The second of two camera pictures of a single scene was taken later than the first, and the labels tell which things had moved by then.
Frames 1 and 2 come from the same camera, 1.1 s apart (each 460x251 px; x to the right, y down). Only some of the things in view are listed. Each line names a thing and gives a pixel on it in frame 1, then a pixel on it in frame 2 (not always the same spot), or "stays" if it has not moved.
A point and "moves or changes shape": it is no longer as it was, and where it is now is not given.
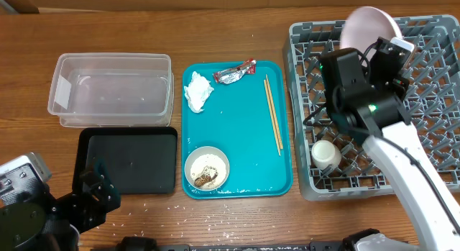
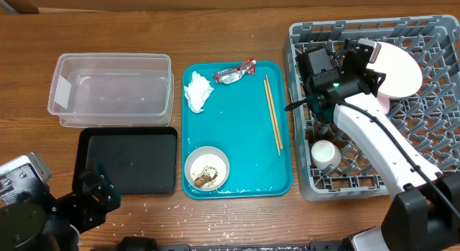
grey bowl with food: x=206 y=168 stays
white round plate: x=364 y=26 moves or changes shape
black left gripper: x=92 y=211 stays
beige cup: x=325 y=154 stays
